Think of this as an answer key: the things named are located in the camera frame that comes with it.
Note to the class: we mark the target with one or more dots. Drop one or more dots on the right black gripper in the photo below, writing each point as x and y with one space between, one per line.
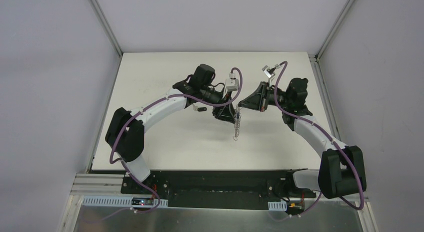
262 96

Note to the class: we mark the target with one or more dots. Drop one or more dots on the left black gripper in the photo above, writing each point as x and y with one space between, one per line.
219 108

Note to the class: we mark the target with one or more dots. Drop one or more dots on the key with black head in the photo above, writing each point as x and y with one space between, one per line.
200 109

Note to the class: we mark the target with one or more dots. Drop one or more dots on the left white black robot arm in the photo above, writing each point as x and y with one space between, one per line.
126 131

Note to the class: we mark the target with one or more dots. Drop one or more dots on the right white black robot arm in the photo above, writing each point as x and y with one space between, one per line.
342 169

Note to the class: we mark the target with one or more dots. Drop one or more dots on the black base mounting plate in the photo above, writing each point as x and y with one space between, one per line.
222 189

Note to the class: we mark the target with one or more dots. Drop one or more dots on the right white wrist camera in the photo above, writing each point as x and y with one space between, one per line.
270 71

